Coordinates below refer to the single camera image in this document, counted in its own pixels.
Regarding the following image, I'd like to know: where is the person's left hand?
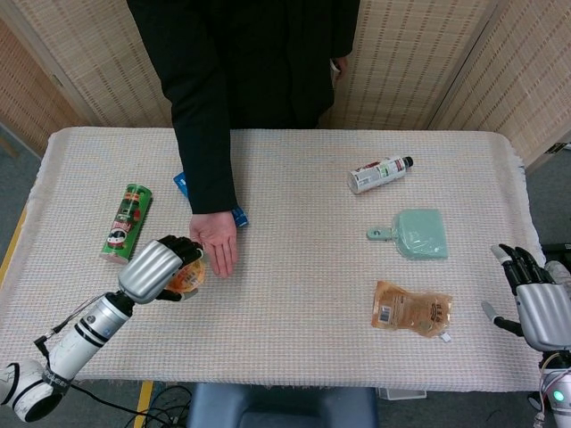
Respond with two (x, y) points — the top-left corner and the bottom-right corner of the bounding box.
(329, 55), (350, 82)

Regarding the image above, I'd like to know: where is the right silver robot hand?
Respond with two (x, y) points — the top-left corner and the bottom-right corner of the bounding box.
(480, 243), (571, 353)

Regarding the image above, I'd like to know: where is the person's right hand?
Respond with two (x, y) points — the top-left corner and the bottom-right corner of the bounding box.
(188, 211), (239, 279)

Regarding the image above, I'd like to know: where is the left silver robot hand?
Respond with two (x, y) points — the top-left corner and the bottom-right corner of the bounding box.
(117, 235), (207, 305)

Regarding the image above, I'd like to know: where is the orange round snack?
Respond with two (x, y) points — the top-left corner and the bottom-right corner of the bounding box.
(167, 256), (209, 300)

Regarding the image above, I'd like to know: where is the person's right black-sleeved forearm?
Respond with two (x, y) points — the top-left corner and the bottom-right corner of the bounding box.
(162, 66), (238, 216)

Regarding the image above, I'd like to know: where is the green Pringles can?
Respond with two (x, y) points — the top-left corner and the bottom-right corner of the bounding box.
(98, 183), (153, 267)

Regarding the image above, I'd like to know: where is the person's black jacket torso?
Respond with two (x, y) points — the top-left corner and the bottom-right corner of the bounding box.
(126, 0), (361, 130)

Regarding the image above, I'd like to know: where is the blue cookie package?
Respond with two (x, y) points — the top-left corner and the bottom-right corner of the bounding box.
(172, 171), (251, 228)

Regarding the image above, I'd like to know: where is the woven bamboo folding screen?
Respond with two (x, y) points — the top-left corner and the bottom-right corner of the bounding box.
(0, 0), (571, 173)

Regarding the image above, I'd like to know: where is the white woven tablecloth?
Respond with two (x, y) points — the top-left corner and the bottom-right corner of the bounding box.
(0, 127), (548, 394)

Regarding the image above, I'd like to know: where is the clear bottle with black cap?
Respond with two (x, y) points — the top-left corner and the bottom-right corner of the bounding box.
(347, 155), (415, 195)

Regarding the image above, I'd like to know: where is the brown snack pouch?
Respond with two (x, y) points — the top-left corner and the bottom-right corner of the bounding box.
(371, 279), (454, 342)

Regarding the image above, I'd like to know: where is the teal plastic dustpan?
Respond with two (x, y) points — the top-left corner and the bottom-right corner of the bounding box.
(367, 209), (451, 261)

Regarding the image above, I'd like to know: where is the white plastic box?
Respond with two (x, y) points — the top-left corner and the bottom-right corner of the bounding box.
(378, 386), (428, 401)

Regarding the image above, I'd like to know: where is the dark blue padded seat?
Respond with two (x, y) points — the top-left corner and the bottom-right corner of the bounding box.
(186, 383), (379, 428)

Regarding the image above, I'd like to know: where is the thin cable on left arm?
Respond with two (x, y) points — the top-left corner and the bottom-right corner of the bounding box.
(34, 292), (108, 351)

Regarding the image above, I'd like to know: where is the black floor cable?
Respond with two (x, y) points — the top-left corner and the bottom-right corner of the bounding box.
(66, 383), (193, 428)

